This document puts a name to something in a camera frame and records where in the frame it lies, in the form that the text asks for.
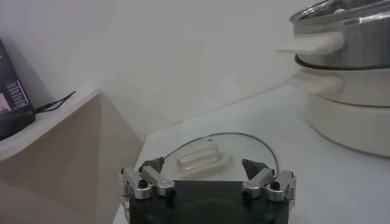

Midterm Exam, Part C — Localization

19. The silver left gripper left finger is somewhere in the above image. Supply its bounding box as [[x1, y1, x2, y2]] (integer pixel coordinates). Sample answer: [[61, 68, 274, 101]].
[[118, 156, 176, 200]]

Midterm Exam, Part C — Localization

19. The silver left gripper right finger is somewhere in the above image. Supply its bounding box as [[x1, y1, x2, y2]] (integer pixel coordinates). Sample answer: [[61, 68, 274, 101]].
[[242, 158, 296, 202]]

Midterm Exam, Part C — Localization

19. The round glass pot lid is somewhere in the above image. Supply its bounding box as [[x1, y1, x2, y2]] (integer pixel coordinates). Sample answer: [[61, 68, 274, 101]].
[[163, 132, 280, 183]]

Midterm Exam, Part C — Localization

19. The stainless steel steamer basket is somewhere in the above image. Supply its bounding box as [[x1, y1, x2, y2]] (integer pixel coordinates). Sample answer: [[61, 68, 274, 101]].
[[277, 0, 390, 70]]

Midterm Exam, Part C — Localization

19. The white rounded side desk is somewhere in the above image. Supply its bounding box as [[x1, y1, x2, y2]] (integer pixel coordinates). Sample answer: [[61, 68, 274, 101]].
[[0, 89, 144, 224]]

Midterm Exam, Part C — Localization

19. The white electric cooker base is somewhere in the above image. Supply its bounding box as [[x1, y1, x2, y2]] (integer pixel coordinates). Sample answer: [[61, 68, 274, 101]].
[[286, 68, 390, 158]]

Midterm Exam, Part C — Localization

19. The black laptop with pink screen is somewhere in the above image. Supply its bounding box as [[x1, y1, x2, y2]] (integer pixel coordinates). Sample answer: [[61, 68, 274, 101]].
[[0, 39, 33, 116]]

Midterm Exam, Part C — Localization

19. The black laptop charger cable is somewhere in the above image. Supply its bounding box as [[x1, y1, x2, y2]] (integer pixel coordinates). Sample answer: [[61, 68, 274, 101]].
[[35, 91, 76, 114]]

